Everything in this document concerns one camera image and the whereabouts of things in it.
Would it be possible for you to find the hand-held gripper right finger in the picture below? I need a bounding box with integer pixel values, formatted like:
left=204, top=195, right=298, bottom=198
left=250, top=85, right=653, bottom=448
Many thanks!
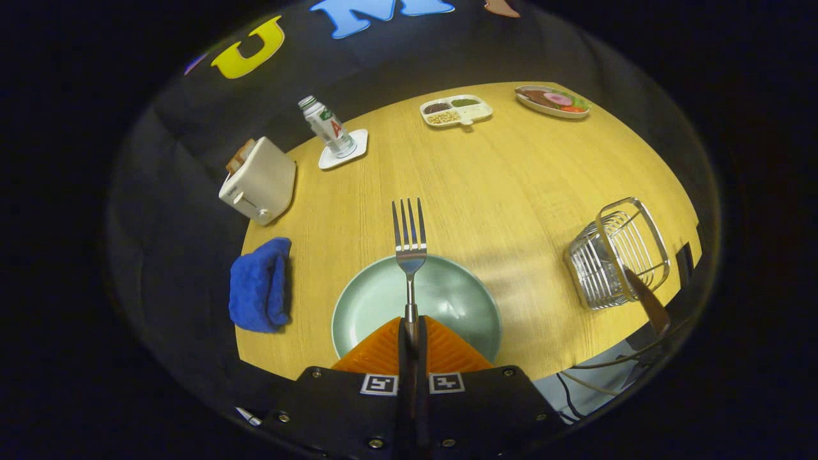
left=415, top=314, right=563, bottom=457

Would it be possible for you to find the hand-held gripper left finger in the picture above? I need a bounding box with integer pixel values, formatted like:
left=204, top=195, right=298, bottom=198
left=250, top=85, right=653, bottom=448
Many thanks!
left=259, top=315, right=413, bottom=460

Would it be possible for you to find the metal fork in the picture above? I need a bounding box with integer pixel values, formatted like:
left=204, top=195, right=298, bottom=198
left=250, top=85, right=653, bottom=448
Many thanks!
left=391, top=197, right=428, bottom=346

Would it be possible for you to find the metal spoon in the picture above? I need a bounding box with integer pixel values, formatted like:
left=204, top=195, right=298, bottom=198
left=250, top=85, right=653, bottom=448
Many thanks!
left=623, top=267, right=672, bottom=336

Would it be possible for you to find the pale green plate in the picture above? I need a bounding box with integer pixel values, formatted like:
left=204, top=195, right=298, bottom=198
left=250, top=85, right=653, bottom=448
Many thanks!
left=331, top=254, right=503, bottom=364

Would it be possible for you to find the blue cloth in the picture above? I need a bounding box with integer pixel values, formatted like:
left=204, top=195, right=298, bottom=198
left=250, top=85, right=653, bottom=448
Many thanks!
left=229, top=237, right=293, bottom=334

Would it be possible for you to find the white toaster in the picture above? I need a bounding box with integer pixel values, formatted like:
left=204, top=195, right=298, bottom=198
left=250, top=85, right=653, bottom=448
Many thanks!
left=219, top=136, right=297, bottom=226

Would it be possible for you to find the black table clamp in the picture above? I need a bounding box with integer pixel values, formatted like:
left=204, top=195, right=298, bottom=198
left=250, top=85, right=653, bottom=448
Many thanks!
left=674, top=241, right=696, bottom=285

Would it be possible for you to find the white square coaster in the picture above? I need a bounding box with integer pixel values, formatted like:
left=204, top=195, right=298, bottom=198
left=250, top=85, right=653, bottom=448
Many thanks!
left=318, top=129, right=369, bottom=170

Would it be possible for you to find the black backdrop cloth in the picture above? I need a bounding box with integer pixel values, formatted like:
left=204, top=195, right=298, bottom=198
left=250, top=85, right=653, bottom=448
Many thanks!
left=105, top=0, right=723, bottom=422

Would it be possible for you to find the brown toast slice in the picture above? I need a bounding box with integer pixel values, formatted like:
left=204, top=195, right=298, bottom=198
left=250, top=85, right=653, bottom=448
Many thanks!
left=225, top=138, right=256, bottom=174

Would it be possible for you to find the clear plastic bottle green label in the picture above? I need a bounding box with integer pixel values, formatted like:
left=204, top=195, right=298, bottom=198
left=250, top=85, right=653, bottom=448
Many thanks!
left=298, top=95, right=357, bottom=159

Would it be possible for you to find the white divided dish with beans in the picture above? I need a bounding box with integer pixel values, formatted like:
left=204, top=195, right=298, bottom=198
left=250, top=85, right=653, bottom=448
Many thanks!
left=420, top=95, right=493, bottom=128

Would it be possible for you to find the white oval food plate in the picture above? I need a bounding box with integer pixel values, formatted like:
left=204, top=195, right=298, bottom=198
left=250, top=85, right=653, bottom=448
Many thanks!
left=515, top=85, right=590, bottom=119

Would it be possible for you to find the metal wire basket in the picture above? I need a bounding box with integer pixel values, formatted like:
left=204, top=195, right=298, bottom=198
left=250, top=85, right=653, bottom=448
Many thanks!
left=564, top=197, right=670, bottom=311

